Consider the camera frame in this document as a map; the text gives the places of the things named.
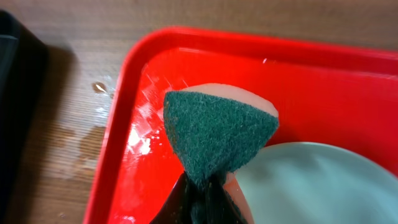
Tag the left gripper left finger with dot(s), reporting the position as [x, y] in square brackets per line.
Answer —
[177, 207]

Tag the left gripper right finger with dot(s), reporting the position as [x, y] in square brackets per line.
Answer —
[219, 208]

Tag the green scouring sponge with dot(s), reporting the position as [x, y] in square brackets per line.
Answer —
[215, 129]

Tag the light blue plate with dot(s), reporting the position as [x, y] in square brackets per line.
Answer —
[306, 182]

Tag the red plastic tray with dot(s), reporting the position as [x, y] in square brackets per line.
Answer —
[342, 96]

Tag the black rectangular tray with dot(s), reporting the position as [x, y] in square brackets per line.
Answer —
[24, 60]

